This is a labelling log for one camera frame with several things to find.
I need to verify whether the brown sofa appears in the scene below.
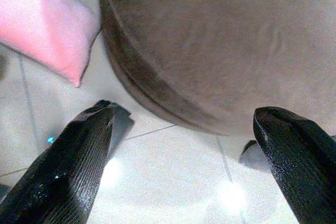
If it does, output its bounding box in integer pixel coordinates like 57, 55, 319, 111
98, 0, 336, 137

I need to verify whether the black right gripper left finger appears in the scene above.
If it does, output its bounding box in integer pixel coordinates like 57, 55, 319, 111
0, 100, 133, 224

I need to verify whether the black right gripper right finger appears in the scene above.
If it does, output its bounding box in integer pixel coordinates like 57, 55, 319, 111
253, 106, 336, 224

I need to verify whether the pink pillow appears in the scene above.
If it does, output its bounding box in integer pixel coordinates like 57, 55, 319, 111
0, 0, 102, 89

